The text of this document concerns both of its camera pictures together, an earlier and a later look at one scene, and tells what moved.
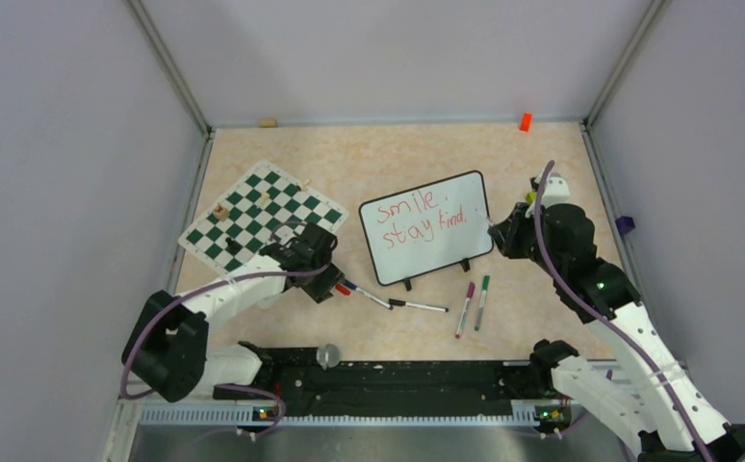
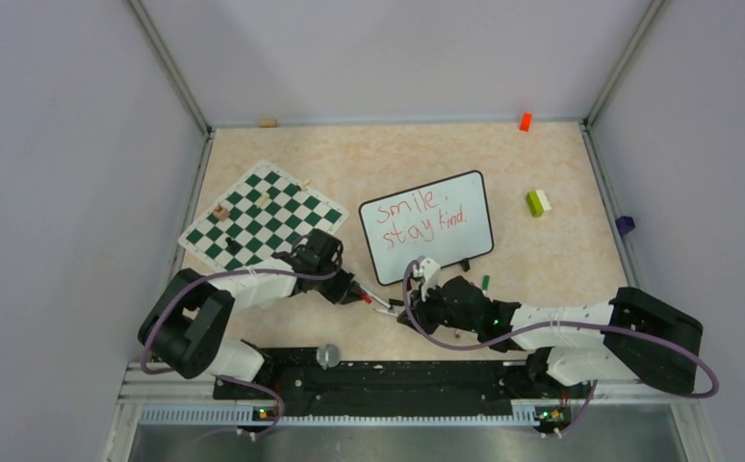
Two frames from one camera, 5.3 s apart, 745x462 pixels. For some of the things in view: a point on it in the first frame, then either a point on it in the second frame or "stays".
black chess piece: [232, 245] stays
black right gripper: [508, 231] to [419, 309]
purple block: [625, 224] stays
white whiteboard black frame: [424, 228] stays
